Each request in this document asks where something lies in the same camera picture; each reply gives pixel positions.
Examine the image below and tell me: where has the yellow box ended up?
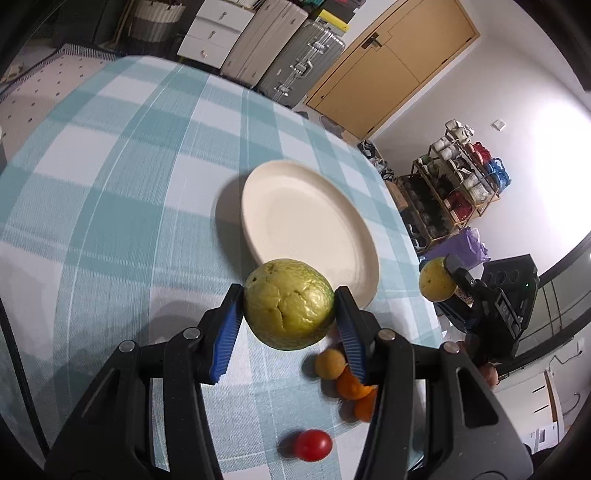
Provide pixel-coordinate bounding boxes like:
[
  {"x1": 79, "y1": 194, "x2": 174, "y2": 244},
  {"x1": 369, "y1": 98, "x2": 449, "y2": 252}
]
[{"x1": 318, "y1": 9, "x2": 352, "y2": 32}]

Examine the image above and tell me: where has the dotted beige rug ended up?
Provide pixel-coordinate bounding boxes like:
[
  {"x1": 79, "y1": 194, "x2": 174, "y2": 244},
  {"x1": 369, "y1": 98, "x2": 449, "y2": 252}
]
[{"x1": 0, "y1": 44, "x2": 122, "y2": 162}]

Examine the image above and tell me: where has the white drawer cabinet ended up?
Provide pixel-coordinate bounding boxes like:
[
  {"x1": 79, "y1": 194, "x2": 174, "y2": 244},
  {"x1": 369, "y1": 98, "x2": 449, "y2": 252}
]
[{"x1": 178, "y1": 0, "x2": 257, "y2": 70}]

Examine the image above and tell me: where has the woven laundry basket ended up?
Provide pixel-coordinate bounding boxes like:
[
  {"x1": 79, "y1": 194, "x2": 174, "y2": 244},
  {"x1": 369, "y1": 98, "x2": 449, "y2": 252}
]
[{"x1": 128, "y1": 0, "x2": 188, "y2": 57}]

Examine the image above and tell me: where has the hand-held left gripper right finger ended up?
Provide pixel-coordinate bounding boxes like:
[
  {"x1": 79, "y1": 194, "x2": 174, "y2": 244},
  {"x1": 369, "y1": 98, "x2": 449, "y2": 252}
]
[{"x1": 333, "y1": 286, "x2": 534, "y2": 480}]

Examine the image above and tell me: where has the orange tangerine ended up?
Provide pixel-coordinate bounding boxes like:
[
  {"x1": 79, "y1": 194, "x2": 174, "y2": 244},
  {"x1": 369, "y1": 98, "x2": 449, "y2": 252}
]
[
  {"x1": 353, "y1": 390, "x2": 378, "y2": 423},
  {"x1": 335, "y1": 367, "x2": 376, "y2": 400}
]

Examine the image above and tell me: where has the silver suitcase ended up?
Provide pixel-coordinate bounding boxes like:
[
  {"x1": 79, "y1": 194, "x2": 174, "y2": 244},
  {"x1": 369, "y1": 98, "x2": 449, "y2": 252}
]
[{"x1": 257, "y1": 18, "x2": 346, "y2": 109}]

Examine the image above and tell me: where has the red cherry tomato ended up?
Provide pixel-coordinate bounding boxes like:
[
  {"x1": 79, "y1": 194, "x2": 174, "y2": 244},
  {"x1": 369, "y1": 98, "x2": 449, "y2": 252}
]
[{"x1": 294, "y1": 429, "x2": 333, "y2": 462}]

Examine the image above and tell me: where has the cream round plate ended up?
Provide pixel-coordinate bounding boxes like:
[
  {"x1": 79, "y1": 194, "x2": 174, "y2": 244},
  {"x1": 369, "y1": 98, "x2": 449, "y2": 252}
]
[{"x1": 241, "y1": 160, "x2": 380, "y2": 310}]

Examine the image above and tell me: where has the wooden shoe rack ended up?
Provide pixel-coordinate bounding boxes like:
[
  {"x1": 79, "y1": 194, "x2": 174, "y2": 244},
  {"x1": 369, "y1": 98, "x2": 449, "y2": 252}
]
[{"x1": 399, "y1": 117, "x2": 513, "y2": 252}]

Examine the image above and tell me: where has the brown longan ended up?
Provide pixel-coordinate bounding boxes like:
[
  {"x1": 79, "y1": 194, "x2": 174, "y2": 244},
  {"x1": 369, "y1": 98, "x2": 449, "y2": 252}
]
[{"x1": 315, "y1": 348, "x2": 347, "y2": 380}]

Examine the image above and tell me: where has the teal checked tablecloth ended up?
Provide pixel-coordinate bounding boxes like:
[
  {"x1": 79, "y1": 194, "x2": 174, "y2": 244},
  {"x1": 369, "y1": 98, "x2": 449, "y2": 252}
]
[{"x1": 0, "y1": 55, "x2": 444, "y2": 480}]

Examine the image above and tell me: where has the yellow-green guava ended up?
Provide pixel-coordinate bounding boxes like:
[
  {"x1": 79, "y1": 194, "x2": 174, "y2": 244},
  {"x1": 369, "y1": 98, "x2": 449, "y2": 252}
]
[{"x1": 419, "y1": 258, "x2": 458, "y2": 302}]

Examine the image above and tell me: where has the pile of shoes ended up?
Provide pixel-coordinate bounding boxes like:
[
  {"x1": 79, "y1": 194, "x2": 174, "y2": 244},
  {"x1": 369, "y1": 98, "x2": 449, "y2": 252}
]
[{"x1": 358, "y1": 138, "x2": 399, "y2": 182}]

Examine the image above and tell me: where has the person's right hand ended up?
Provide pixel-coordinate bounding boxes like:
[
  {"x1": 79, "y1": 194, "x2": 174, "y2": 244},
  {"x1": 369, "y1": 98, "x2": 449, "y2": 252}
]
[{"x1": 455, "y1": 340, "x2": 501, "y2": 387}]

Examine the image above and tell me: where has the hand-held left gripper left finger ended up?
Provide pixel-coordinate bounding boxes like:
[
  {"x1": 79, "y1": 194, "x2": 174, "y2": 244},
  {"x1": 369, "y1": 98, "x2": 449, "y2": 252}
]
[{"x1": 44, "y1": 282, "x2": 245, "y2": 480}]

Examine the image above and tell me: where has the wooden door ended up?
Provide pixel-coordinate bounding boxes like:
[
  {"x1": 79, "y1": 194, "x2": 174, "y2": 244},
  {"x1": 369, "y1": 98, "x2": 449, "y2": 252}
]
[{"x1": 305, "y1": 0, "x2": 481, "y2": 141}]

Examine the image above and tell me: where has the green mandarin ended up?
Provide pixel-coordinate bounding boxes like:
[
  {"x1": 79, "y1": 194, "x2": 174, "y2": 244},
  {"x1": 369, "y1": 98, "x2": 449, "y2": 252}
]
[{"x1": 243, "y1": 259, "x2": 335, "y2": 349}]

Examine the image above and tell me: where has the beige suitcase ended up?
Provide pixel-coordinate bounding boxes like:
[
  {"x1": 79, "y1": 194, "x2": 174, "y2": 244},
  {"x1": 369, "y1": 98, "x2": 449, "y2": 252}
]
[{"x1": 221, "y1": 0, "x2": 309, "y2": 88}]

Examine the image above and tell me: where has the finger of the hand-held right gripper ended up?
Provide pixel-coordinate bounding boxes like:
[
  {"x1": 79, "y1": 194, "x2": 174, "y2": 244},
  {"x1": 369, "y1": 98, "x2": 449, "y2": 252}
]
[
  {"x1": 443, "y1": 255, "x2": 477, "y2": 296},
  {"x1": 436, "y1": 299, "x2": 472, "y2": 334}
]

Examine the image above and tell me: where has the purple plastic bag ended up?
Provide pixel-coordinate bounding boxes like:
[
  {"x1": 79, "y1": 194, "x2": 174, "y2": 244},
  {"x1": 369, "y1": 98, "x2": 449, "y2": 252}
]
[{"x1": 422, "y1": 227, "x2": 490, "y2": 273}]

